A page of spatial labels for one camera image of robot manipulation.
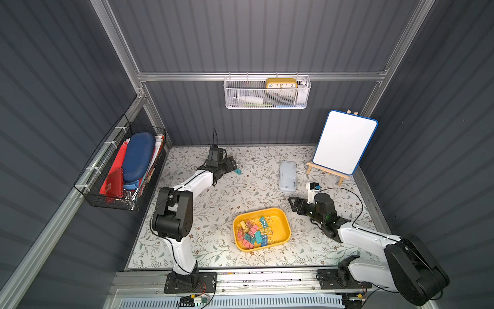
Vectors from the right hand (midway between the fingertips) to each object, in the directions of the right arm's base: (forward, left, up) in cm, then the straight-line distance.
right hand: (298, 198), depth 88 cm
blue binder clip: (-17, +16, -7) cm, 25 cm away
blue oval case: (+4, +65, +25) cm, 69 cm away
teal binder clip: (-10, +16, -6) cm, 20 cm away
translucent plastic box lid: (+17, +2, -6) cm, 18 cm away
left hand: (+17, +32, +4) cm, 36 cm away
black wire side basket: (+2, +74, +27) cm, 79 cm away
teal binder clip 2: (+21, +30, -8) cm, 37 cm away
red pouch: (-10, +68, +24) cm, 73 cm away
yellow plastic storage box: (-10, +8, -9) cm, 16 cm away
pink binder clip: (-13, +20, -5) cm, 25 cm away
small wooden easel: (+17, -18, -1) cm, 24 cm away
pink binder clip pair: (-18, +24, -7) cm, 31 cm away
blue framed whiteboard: (+19, -20, +18) cm, 33 cm away
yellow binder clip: (-10, +26, -6) cm, 28 cm away
